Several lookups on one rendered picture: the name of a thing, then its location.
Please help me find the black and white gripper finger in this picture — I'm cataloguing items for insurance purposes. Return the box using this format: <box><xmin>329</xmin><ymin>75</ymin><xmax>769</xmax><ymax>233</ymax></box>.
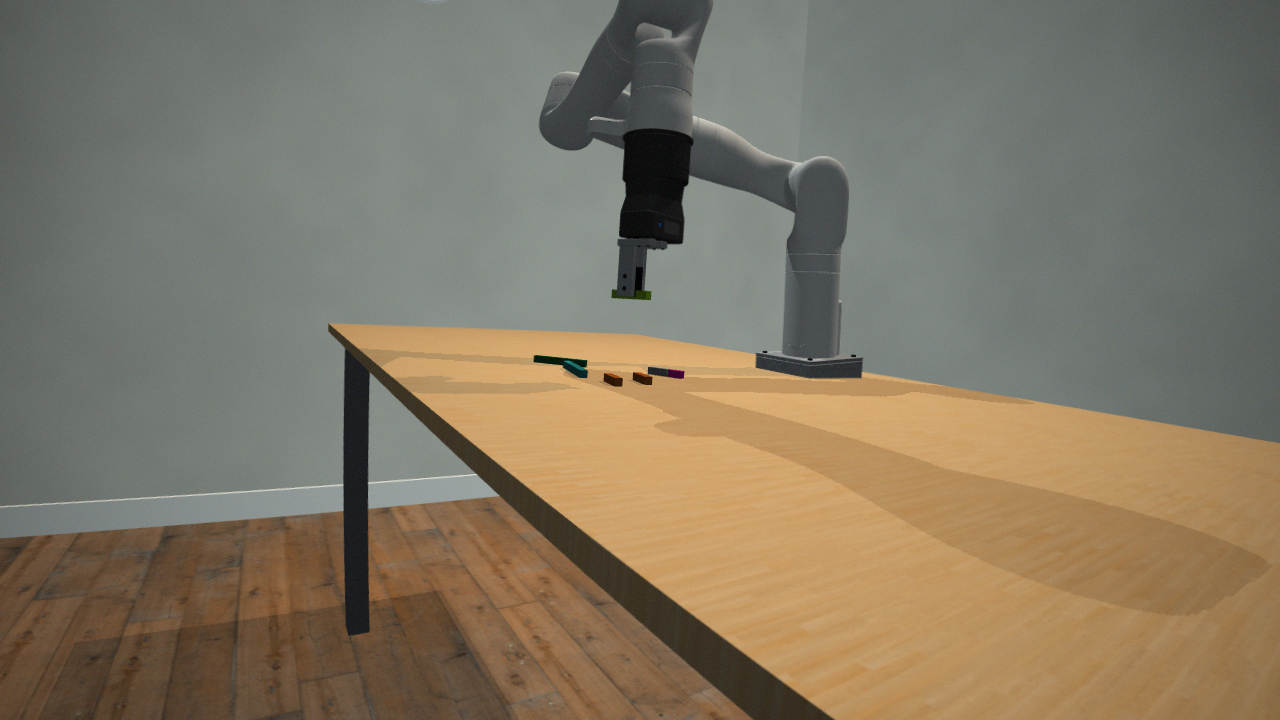
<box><xmin>636</xmin><ymin>241</ymin><xmax>668</xmax><ymax>291</ymax></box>
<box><xmin>617</xmin><ymin>238</ymin><xmax>657</xmax><ymax>297</ymax></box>

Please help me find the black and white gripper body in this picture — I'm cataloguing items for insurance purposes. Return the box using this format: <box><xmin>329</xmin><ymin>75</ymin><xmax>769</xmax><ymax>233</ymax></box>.
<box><xmin>588</xmin><ymin>85</ymin><xmax>694</xmax><ymax>243</ymax></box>

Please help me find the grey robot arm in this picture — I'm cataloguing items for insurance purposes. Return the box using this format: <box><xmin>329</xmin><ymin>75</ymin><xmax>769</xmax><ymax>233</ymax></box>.
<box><xmin>539</xmin><ymin>0</ymin><xmax>849</xmax><ymax>357</ymax></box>

